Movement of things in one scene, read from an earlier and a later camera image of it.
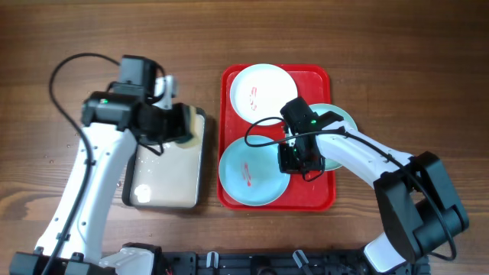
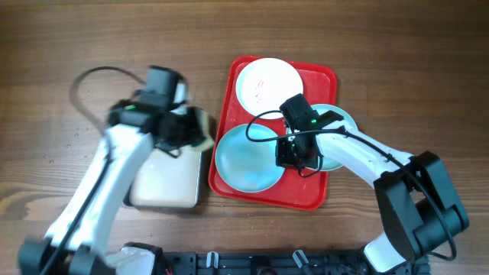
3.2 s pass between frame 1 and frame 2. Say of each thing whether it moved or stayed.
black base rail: stayed
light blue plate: moved
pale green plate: stayed
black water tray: stayed
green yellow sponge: moved
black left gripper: stayed
